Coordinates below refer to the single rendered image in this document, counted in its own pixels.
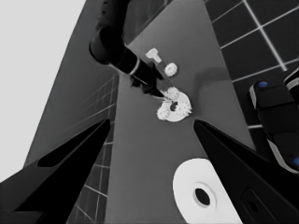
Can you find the white round carrier with pins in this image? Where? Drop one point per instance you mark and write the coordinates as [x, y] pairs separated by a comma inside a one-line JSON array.
[[176, 117]]

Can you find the small white T-shaped piece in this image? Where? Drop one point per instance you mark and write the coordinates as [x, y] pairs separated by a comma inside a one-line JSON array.
[[152, 53]]

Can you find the dark robot body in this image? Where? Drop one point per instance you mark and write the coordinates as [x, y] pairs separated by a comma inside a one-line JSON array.
[[274, 102]]

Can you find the large thick white disc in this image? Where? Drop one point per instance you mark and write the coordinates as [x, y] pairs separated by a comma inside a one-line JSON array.
[[187, 180]]

